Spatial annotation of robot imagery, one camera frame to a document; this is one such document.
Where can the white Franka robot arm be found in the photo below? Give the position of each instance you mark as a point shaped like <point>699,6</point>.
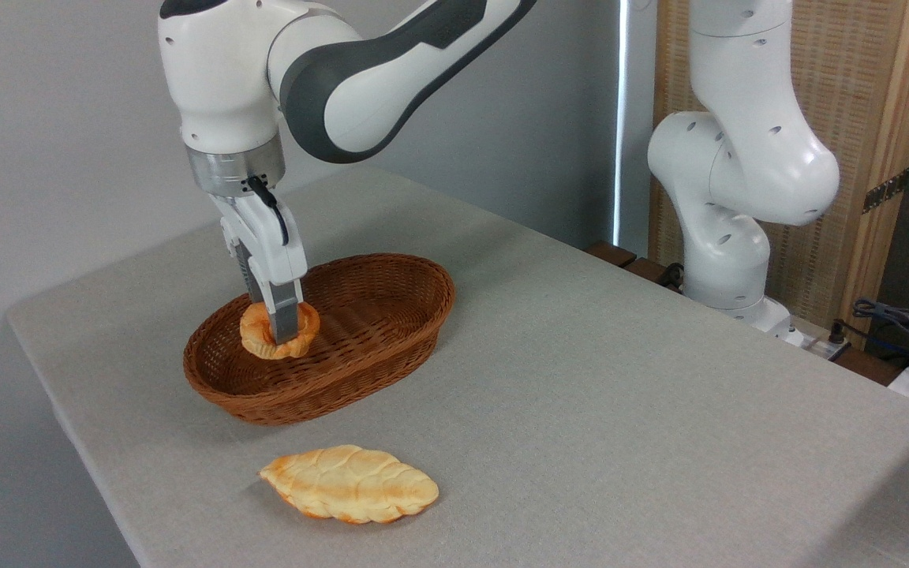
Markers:
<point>218,79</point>

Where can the round orange bread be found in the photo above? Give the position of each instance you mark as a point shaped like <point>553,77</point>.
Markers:
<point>256,335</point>

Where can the long braided pale bread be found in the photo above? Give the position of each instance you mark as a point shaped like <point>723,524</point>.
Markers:
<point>348,483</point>

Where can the grey tablecloth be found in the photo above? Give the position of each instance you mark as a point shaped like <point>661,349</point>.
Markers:
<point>660,410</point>

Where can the metal screen hinge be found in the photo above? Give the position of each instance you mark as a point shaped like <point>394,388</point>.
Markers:
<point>886,190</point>

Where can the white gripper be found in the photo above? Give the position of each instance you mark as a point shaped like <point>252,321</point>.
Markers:
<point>265,244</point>

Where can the woven wooden folding screen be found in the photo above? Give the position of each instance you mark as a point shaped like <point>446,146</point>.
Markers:
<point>873,102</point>

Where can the brown wicker oval basket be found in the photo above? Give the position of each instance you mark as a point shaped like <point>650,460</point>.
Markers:
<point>375,323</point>

